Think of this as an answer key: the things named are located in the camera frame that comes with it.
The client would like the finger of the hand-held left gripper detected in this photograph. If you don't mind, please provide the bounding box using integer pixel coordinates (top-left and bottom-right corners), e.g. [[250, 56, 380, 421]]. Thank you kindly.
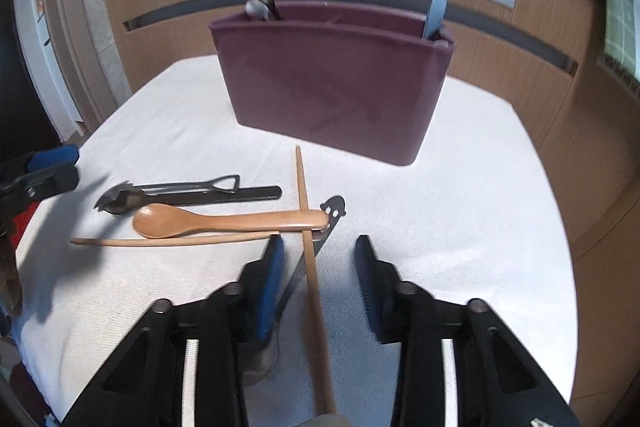
[[0, 164, 81, 208], [24, 145, 81, 174]]

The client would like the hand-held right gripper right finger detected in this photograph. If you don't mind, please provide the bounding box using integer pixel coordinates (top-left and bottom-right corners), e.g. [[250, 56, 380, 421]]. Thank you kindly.
[[354, 234, 583, 427]]

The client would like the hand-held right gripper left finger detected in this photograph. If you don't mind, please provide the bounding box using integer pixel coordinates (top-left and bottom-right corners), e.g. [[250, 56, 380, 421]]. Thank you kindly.
[[60, 234, 286, 427]]

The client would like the wooden chopstick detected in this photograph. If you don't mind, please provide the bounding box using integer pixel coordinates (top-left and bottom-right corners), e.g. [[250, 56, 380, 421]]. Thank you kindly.
[[295, 145, 338, 415], [69, 232, 281, 248]]

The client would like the metal spoon with cutout handle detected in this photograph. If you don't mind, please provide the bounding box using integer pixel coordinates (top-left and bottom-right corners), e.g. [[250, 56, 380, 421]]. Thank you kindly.
[[242, 195, 347, 388]]

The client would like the shovel style metal utensil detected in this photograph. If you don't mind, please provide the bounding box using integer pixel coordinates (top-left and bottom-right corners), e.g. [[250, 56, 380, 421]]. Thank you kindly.
[[94, 174, 241, 210]]

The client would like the wooden spoon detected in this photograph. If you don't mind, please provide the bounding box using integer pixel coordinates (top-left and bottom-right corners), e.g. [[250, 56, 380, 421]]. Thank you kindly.
[[132, 203, 328, 239]]

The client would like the maroon utensil holder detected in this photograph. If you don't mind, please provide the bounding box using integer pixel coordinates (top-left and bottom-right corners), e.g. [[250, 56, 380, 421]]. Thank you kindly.
[[207, 0, 457, 166]]

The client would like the person's left forearm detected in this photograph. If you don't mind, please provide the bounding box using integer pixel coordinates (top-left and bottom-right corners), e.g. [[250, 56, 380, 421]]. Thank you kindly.
[[0, 227, 23, 318]]

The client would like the white shelf unit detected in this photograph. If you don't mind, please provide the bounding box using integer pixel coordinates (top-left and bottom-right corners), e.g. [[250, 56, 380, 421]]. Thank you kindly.
[[12, 0, 83, 142]]

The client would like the wooden counter cabinet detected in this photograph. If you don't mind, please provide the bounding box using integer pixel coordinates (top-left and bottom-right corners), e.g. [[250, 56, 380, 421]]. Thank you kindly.
[[100, 0, 640, 408]]

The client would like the pale blue utensil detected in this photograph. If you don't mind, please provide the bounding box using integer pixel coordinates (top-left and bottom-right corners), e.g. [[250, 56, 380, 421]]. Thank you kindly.
[[421, 0, 448, 42]]

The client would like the small grey vent grille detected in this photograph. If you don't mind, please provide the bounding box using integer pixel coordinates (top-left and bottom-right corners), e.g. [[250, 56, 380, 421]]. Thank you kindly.
[[596, 54, 640, 92]]

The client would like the green checked cloth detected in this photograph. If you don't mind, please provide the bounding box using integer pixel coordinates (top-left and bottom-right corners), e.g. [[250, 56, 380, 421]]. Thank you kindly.
[[601, 0, 640, 75]]

